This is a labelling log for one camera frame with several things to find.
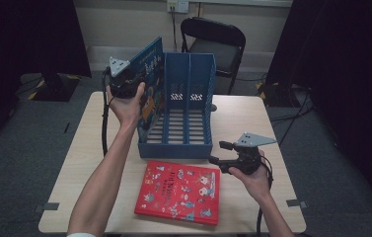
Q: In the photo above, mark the black stand base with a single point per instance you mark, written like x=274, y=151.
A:
x=280, y=95
x=55, y=87

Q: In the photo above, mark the person's right hand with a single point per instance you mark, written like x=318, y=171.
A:
x=256, y=184

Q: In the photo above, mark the grey tape strip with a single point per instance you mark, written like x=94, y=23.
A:
x=47, y=207
x=296, y=203

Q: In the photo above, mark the small black floor item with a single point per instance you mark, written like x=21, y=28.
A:
x=66, y=127

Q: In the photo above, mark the person's left hand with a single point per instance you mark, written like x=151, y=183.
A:
x=126, y=110

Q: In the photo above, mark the white wall socket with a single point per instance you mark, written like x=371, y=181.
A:
x=177, y=6

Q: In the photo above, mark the black curtain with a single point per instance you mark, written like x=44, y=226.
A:
x=15, y=49
x=354, y=82

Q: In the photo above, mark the small dark round object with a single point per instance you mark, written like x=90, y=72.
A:
x=213, y=107

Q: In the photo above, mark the white sleeve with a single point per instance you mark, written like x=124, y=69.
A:
x=80, y=235

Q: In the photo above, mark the black folding chair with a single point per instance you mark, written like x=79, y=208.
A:
x=213, y=33

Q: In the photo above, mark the blue plastic file rack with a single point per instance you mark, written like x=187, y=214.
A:
x=190, y=98

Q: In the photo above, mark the red picture book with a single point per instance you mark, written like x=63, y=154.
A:
x=177, y=192

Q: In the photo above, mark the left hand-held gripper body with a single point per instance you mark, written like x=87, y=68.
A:
x=122, y=84

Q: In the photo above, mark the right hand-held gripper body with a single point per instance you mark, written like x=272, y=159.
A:
x=247, y=158

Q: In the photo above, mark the blue monster picture book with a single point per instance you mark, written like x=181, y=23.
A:
x=152, y=69

